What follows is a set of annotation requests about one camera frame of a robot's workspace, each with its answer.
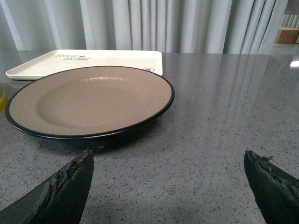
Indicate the cream bear print tray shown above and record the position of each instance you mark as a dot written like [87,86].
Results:
[67,59]

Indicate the right gripper worn black right finger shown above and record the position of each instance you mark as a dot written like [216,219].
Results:
[276,192]

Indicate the right gripper worn black left finger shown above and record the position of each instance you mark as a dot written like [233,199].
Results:
[60,199]

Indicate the grey pleated curtain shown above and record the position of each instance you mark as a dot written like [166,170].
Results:
[182,26]

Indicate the wooden box in background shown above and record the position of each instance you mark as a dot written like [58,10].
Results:
[287,35]

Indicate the yellow rimmed wooden steamer basket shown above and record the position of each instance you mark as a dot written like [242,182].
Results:
[3,98]

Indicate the beige plate with black rim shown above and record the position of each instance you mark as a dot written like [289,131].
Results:
[90,102]

